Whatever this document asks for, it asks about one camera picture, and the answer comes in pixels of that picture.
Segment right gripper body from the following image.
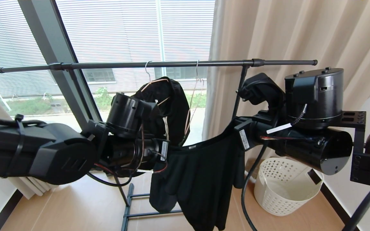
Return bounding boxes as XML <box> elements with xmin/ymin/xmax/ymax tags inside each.
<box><xmin>235</xmin><ymin>112</ymin><xmax>353</xmax><ymax>175</ymax></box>

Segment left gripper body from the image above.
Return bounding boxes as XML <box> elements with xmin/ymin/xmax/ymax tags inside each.
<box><xmin>110</xmin><ymin>137</ymin><xmax>170</xmax><ymax>170</ymax></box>

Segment pink clothes hanger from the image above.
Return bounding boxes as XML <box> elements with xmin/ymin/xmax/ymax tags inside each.
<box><xmin>141</xmin><ymin>61</ymin><xmax>170</xmax><ymax>106</ymax></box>
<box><xmin>184</xmin><ymin>60</ymin><xmax>205</xmax><ymax>135</ymax></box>

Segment black shorts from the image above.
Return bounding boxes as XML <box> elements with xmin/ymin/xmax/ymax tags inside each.
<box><xmin>130</xmin><ymin>76</ymin><xmax>191</xmax><ymax>148</ymax></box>

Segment black garment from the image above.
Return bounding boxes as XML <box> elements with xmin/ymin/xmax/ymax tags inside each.
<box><xmin>149</xmin><ymin>124</ymin><xmax>246</xmax><ymax>231</ymax></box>

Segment white laundry basket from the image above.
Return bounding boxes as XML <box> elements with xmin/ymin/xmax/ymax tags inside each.
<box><xmin>254</xmin><ymin>157</ymin><xmax>324</xmax><ymax>216</ymax></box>

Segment black clothes rack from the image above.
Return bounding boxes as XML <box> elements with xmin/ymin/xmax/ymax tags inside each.
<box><xmin>0</xmin><ymin>59</ymin><xmax>318</xmax><ymax>231</ymax></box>

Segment beige curtain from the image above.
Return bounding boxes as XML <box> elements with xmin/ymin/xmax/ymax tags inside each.
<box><xmin>0</xmin><ymin>80</ymin><xmax>58</xmax><ymax>200</ymax></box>
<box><xmin>202</xmin><ymin>0</ymin><xmax>370</xmax><ymax>170</ymax></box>

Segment window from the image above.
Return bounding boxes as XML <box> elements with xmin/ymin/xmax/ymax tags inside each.
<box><xmin>0</xmin><ymin>0</ymin><xmax>216</xmax><ymax>146</ymax></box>

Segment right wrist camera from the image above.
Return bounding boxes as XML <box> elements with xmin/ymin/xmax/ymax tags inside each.
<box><xmin>237</xmin><ymin>73</ymin><xmax>286</xmax><ymax>112</ymax></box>

